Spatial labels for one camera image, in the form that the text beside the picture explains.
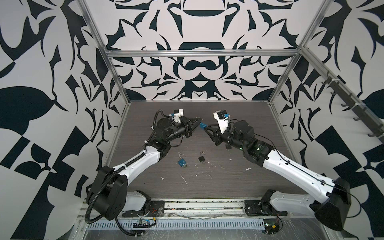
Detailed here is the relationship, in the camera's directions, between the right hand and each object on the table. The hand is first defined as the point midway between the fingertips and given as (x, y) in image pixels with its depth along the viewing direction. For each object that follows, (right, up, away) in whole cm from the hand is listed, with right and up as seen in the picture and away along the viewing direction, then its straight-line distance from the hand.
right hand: (206, 127), depth 70 cm
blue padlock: (-2, +1, +1) cm, 2 cm away
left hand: (-1, +5, -1) cm, 5 cm away
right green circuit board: (+30, -47, +2) cm, 56 cm away
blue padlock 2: (-13, -22, +20) cm, 32 cm away
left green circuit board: (-30, -47, +3) cm, 56 cm away
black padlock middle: (-1, -20, +22) cm, 30 cm away
